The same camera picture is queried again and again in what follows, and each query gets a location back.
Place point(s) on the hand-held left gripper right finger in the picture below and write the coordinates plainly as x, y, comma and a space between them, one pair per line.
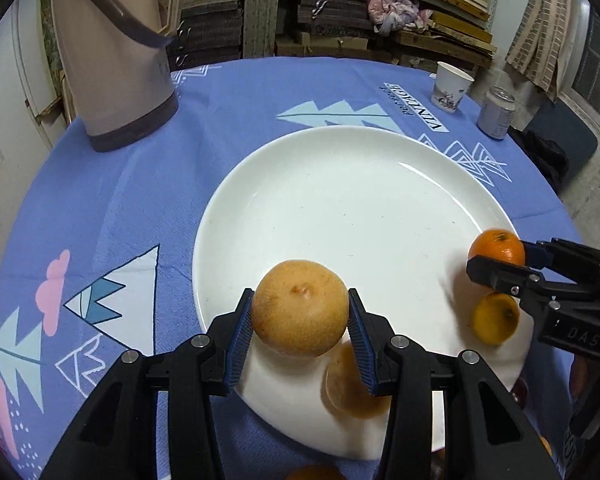
361, 350

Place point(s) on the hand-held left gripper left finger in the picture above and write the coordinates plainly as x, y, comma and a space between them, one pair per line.
240, 345

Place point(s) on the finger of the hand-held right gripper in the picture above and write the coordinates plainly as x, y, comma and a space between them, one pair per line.
500, 275
535, 255

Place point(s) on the small orange tangerine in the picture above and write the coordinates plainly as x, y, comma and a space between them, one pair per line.
495, 245

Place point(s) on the white round plate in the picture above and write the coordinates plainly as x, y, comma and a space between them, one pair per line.
340, 200

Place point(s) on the yellow-orange citrus fruit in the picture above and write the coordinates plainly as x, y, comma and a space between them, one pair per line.
492, 322

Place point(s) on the dark blue chair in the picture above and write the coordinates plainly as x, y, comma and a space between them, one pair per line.
565, 135

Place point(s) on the silver drink can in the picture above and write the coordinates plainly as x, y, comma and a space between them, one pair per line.
496, 115

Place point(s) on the blue patterned tablecloth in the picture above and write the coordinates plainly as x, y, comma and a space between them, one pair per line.
130, 200

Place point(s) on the white paper cup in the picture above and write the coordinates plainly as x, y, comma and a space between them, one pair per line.
450, 87

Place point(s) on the window grille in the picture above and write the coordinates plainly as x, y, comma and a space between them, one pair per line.
597, 70

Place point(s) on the checkered hanging cloth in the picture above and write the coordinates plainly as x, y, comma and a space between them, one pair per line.
545, 35

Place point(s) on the pink crumpled cloth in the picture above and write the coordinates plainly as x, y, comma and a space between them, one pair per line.
397, 12

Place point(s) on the beige thermos jug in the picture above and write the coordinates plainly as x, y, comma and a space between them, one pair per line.
115, 75

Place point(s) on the shelf with wooden boards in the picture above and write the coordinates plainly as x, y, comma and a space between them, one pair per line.
330, 25

